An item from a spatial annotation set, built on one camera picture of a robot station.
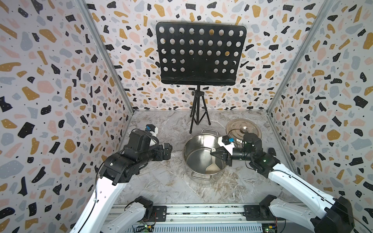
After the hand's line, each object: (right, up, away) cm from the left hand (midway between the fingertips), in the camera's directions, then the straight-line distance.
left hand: (165, 147), depth 66 cm
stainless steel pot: (+15, -12, +28) cm, 34 cm away
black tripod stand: (+16, +21, +34) cm, 44 cm away
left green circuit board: (-11, -41, +6) cm, 43 cm away
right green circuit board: (+50, -41, +6) cm, 65 cm away
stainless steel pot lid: (+45, +7, +44) cm, 63 cm away
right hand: (+22, -4, +3) cm, 22 cm away
